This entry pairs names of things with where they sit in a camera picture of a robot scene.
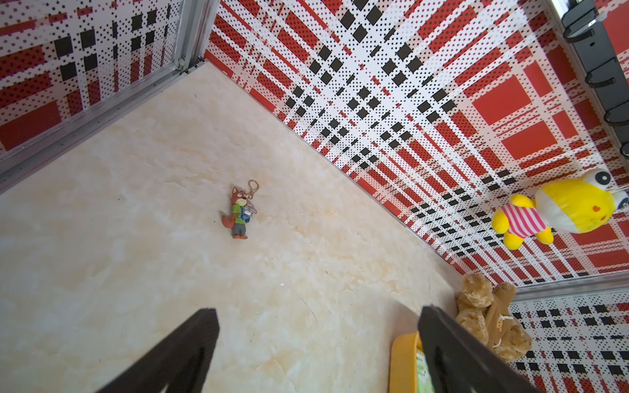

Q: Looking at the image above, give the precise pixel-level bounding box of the small keychain charm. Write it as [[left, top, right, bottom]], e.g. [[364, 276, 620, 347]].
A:
[[221, 179, 260, 240]]

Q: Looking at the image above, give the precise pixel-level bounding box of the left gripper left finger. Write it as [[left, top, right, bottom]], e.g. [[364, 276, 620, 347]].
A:
[[99, 309, 219, 392]]

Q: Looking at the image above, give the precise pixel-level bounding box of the black hook rail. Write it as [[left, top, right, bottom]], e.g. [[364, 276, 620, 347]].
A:
[[561, 1, 628, 157]]

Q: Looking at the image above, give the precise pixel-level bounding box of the green tissue pack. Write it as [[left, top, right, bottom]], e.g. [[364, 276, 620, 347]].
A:
[[415, 350, 434, 393]]

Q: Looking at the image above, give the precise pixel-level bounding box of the yellow frog plush toy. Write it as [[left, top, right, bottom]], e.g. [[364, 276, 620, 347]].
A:
[[491, 169, 628, 251]]

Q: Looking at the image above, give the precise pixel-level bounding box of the brown teddy bear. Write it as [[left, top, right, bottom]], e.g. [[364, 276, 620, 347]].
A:
[[455, 273, 532, 362]]

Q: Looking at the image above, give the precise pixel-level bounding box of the yellow plastic storage box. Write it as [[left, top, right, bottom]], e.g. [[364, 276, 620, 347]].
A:
[[388, 332, 423, 393]]

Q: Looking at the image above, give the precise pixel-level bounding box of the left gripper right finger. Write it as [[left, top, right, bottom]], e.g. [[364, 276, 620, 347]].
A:
[[418, 306, 537, 393]]

